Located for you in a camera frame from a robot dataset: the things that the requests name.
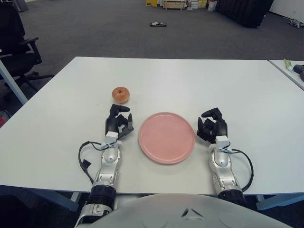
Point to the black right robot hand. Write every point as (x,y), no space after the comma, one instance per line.
(219,127)

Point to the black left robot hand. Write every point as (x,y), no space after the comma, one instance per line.
(111,122)

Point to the red yellow apple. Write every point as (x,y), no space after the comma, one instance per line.
(120,95)

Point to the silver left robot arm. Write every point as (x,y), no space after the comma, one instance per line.
(109,158)

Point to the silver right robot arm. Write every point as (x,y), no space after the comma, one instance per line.
(222,160)

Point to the pink round plate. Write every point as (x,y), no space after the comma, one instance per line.
(166,139)

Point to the grey robot torso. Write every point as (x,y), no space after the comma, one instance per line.
(190,213)

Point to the green white tube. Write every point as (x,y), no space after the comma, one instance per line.
(287,64)

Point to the black handheld controller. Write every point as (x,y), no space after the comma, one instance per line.
(299,70)

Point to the white desk leg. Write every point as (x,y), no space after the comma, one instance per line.
(12,80)

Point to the red object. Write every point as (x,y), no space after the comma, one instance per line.
(3,118)

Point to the black flat device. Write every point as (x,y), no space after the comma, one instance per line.
(158,24)

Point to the black curtain partition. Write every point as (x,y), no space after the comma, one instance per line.
(244,12)

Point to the white plastic bag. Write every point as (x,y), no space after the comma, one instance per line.
(211,6)

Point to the black office chair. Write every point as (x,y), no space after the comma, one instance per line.
(14,47)

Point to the stack of white boxes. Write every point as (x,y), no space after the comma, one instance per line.
(192,4)

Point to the yellow cardboard box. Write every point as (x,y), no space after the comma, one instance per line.
(202,2)
(151,2)

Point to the small grey robot dog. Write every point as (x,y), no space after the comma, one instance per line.
(295,23)

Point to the wooden crate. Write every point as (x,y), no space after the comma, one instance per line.
(174,4)

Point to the grey table frame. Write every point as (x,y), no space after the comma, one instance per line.
(273,202)

